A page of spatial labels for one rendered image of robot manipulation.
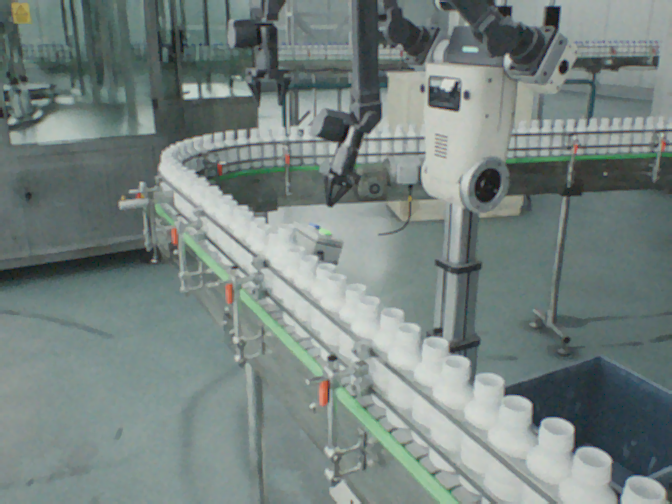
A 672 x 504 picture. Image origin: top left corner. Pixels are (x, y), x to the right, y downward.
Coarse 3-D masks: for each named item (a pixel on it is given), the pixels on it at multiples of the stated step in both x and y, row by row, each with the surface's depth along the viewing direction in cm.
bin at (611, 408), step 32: (512, 384) 124; (544, 384) 129; (576, 384) 134; (608, 384) 134; (640, 384) 127; (544, 416) 132; (576, 416) 137; (608, 416) 135; (640, 416) 128; (576, 448) 140; (608, 448) 137; (640, 448) 129
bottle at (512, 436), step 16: (512, 400) 81; (512, 416) 78; (528, 416) 78; (496, 432) 80; (512, 432) 79; (528, 432) 79; (512, 448) 78; (528, 448) 78; (496, 464) 80; (496, 480) 81; (512, 480) 79; (496, 496) 81; (512, 496) 80
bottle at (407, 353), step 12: (408, 324) 100; (396, 336) 99; (408, 336) 97; (420, 336) 99; (396, 348) 99; (408, 348) 98; (420, 348) 99; (396, 360) 98; (408, 360) 98; (420, 360) 98; (408, 372) 98; (396, 384) 99; (396, 396) 100; (408, 396) 99; (408, 408) 100; (396, 420) 101
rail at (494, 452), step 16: (176, 192) 202; (176, 208) 205; (208, 240) 178; (240, 240) 154; (224, 256) 167; (256, 256) 145; (272, 272) 138; (336, 320) 113; (352, 336) 109; (416, 384) 93; (384, 400) 102; (432, 400) 90; (400, 416) 98; (448, 416) 87; (416, 432) 95; (464, 432) 84; (432, 448) 92; (496, 448) 79; (448, 464) 89; (512, 464) 76; (528, 480) 74; (544, 496) 72
